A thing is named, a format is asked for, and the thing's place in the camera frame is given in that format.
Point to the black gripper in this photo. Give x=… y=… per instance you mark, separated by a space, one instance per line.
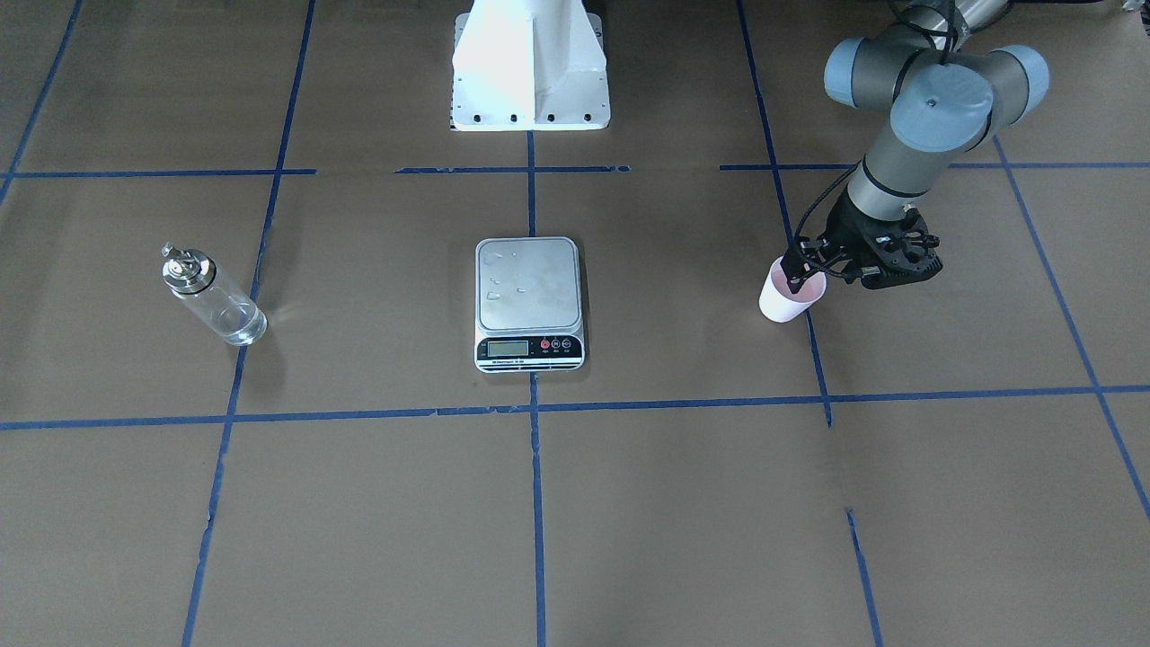
x=843 y=230

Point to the clear glass sauce bottle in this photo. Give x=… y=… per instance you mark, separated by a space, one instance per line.
x=210 y=294

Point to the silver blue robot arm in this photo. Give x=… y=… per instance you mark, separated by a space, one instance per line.
x=940 y=103

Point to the silver digital kitchen scale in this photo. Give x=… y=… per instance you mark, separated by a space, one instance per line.
x=528 y=305

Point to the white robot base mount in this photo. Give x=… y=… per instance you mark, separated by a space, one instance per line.
x=529 y=66

